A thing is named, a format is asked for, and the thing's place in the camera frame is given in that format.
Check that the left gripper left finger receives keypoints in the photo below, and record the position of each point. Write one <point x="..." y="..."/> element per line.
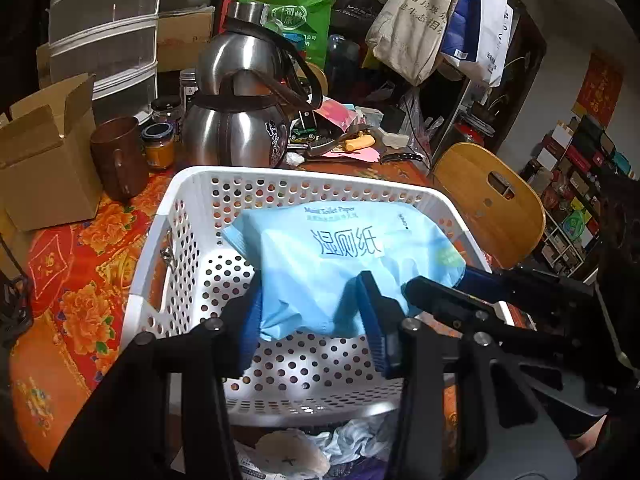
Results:
<point x="241" y="317"/>

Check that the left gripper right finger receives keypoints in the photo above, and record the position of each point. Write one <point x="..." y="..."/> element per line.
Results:
<point x="381" y="318"/>

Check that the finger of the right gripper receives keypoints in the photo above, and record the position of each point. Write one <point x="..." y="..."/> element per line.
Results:
<point x="451" y="307"/>
<point x="487" y="286"/>

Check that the blue wet wipes pack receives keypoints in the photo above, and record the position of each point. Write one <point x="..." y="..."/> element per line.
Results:
<point x="310" y="255"/>

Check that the wooden chair right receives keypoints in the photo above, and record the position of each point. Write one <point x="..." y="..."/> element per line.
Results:
<point x="502" y="211"/>

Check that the white perforated plastic basket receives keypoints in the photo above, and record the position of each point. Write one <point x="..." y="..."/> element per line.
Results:
<point x="187" y="273"/>

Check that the cluttered bookshelf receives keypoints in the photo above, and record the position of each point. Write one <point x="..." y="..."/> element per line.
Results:
<point x="567" y="172"/>

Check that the orange floral tablecloth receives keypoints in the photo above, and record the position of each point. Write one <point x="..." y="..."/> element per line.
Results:
<point x="81" y="279"/>

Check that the orange sauce jar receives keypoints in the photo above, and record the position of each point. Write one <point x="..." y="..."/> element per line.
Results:
<point x="159" y="145"/>

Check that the lower steel thermos kettle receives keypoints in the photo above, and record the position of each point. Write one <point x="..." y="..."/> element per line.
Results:
<point x="234" y="131"/>

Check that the steel thermos kettle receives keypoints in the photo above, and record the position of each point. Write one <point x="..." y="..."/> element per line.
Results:
<point x="234" y="131"/>
<point x="252" y="58"/>

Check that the brown ceramic mug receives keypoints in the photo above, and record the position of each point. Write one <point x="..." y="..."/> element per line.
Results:
<point x="118" y="154"/>

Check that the glass jar dark lid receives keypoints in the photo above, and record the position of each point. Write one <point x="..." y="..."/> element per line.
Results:
<point x="168" y="109"/>

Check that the open cardboard box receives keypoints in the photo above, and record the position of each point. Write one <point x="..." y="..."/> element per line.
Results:
<point x="48" y="177"/>

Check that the white blue paper bag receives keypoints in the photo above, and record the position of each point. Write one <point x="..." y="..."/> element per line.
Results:
<point x="477" y="38"/>

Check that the beige canvas tote bag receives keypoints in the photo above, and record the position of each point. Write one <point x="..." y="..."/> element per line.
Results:
<point x="407" y="34"/>

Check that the upper steel thermos kettle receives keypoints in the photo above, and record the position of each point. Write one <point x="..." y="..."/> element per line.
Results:
<point x="252" y="58"/>

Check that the green shopping bag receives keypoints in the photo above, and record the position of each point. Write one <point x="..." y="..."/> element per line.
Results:
<point x="307" y="19"/>

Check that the white plastic drawer tower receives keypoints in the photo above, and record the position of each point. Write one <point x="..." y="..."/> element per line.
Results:
<point x="112" y="41"/>

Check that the orange handled tool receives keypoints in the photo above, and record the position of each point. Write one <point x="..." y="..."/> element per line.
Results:
<point x="359" y="143"/>

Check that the red wall banner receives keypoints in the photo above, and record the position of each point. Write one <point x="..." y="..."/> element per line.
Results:
<point x="600" y="90"/>

